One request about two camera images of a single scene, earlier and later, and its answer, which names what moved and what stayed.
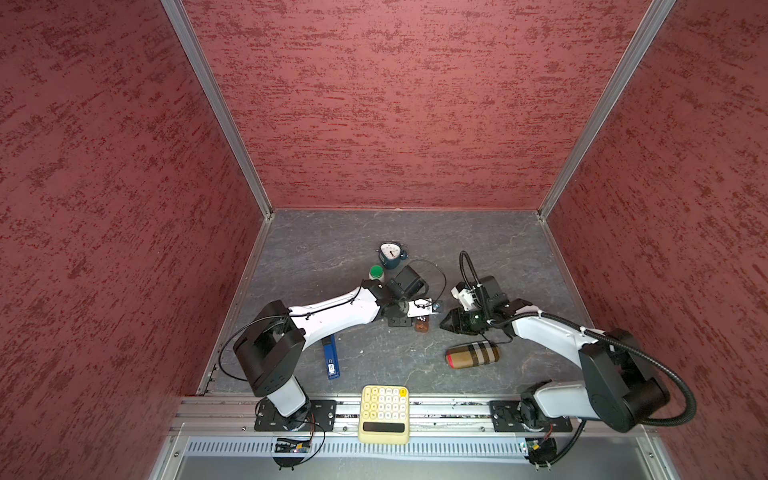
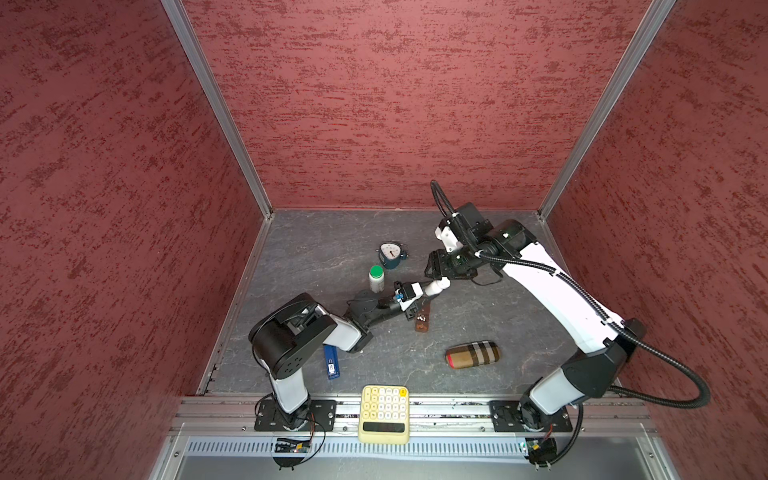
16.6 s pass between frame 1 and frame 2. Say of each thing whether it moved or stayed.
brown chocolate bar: stayed
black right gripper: moved
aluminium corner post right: stayed
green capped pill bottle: stayed
